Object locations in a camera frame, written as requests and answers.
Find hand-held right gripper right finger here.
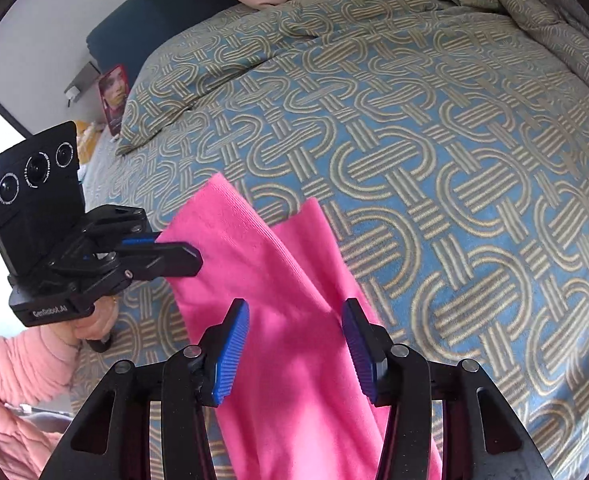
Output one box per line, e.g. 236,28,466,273
342,297,555,480

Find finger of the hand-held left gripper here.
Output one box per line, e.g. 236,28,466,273
49,241,204,283
82,204,164,248

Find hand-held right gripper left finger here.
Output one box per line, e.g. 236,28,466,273
39,297,251,480

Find pink pants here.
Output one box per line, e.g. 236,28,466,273
155,172,443,480

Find person's left forearm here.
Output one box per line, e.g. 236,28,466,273
0,327,82,411

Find person's left hand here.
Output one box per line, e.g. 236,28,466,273
71,294,121,353

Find yellow cloth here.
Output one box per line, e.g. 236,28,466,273
76,121,100,165

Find red magazine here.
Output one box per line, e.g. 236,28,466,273
98,64,131,137

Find patterned blue beige blanket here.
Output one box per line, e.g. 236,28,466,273
69,0,589,480

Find dark blue headboard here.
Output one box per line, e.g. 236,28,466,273
85,0,255,86

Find person's pink quilted clothing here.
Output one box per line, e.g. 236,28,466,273
0,385,75,480

